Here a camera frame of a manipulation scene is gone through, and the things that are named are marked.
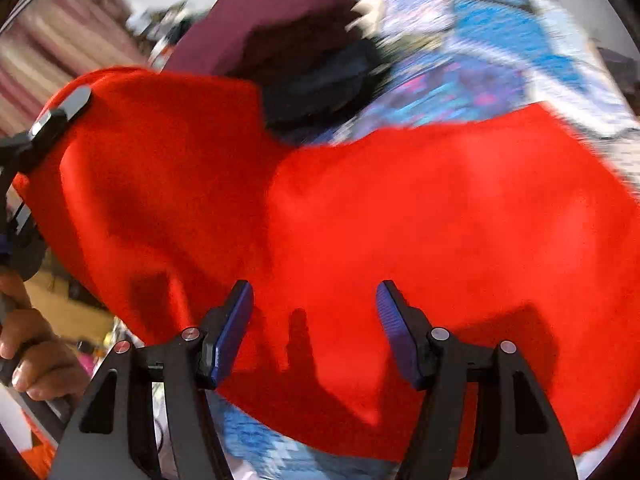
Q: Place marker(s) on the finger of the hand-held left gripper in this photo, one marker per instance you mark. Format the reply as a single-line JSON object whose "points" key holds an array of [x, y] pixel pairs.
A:
{"points": [[57, 117]]}

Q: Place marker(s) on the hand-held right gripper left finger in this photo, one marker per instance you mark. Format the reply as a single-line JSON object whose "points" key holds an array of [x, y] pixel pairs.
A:
{"points": [[232, 332]]}

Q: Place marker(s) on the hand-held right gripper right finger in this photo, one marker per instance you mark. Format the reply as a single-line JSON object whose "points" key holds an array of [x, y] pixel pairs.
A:
{"points": [[395, 335]]}

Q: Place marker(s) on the red garment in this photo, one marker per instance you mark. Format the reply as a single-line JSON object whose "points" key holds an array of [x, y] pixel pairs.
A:
{"points": [[400, 210]]}

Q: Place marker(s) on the person's left hand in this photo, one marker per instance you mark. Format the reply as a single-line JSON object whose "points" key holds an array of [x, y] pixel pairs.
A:
{"points": [[45, 350]]}

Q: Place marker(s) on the striped curtain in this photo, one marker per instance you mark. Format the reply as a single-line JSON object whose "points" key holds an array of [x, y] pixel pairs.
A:
{"points": [[60, 35]]}

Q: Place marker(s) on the maroon cloth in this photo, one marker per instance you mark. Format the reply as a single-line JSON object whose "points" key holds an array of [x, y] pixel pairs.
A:
{"points": [[240, 25]]}

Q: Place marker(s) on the orange cloth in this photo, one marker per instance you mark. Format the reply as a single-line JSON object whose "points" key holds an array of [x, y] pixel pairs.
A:
{"points": [[37, 452]]}

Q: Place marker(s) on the dark navy cloth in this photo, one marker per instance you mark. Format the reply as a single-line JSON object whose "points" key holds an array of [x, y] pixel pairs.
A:
{"points": [[320, 90]]}

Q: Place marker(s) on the blue patterned bedspread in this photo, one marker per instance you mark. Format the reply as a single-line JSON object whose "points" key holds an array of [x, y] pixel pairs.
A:
{"points": [[490, 25]]}

